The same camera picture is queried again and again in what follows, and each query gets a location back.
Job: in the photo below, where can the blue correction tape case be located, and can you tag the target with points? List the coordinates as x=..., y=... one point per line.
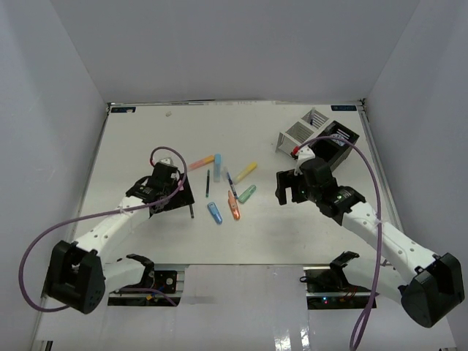
x=214, y=211

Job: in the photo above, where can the yellow highlighter marker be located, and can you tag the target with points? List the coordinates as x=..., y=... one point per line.
x=245, y=172

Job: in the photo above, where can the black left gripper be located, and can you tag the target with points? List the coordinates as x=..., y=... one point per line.
x=184, y=198

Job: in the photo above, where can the black xdof label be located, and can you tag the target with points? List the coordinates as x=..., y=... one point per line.
x=123, y=109
x=343, y=108

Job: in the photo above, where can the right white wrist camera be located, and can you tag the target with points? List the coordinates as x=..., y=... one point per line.
x=301, y=155

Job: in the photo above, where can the black XDOF label left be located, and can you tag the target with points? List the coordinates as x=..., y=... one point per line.
x=123, y=109

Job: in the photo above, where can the round blue-white tape tin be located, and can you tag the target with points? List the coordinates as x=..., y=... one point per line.
x=339, y=139

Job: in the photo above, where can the blue highlighter marker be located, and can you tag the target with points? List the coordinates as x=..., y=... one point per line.
x=217, y=167

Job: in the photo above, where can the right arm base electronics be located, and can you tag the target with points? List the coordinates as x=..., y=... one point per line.
x=327, y=287

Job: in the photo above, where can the green correction tape case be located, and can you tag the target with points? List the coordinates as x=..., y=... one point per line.
x=246, y=194

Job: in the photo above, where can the aluminium table frame rail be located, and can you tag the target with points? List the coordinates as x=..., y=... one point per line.
x=393, y=215

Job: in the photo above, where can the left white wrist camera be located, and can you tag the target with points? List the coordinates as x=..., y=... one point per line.
x=167, y=161

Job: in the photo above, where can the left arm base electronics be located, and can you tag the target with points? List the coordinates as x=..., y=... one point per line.
x=137, y=281

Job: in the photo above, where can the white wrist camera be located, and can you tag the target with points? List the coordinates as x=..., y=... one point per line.
x=167, y=161
x=301, y=155

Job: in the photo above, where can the black slotted organizer box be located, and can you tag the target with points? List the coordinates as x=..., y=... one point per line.
x=328, y=150

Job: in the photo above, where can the white slotted organizer box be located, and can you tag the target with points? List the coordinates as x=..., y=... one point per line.
x=301, y=131

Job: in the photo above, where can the purple gel pen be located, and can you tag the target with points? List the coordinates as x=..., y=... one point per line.
x=311, y=116

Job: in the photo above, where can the green gel pen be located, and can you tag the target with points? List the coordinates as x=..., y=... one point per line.
x=207, y=183

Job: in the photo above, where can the orange highlighter marker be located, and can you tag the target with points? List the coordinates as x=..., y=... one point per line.
x=201, y=163

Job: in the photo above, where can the black XDOF label right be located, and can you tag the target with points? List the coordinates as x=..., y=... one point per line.
x=343, y=108

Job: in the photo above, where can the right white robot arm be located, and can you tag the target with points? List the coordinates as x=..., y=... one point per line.
x=427, y=285

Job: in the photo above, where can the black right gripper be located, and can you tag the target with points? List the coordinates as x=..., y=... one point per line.
x=288, y=179

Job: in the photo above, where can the blue gel pen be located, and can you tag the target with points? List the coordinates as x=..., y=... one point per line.
x=231, y=183

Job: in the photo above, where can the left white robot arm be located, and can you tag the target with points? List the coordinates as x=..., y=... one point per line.
x=80, y=274

